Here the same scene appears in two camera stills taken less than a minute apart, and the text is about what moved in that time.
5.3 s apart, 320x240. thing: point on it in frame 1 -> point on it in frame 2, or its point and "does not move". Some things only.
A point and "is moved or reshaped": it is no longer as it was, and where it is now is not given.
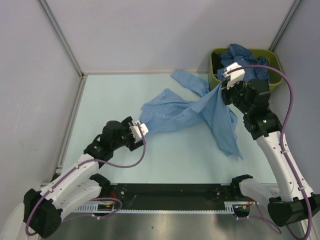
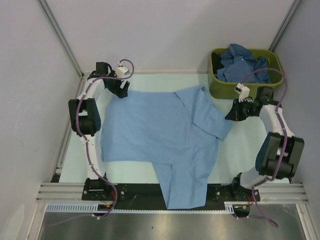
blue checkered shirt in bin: (243, 56) does not move
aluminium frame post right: (291, 14) does not move
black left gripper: (131, 145) -> (118, 91)
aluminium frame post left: (64, 40) does not move
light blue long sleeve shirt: (162, 109) is moved or reshaped
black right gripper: (225, 92) -> (234, 114)
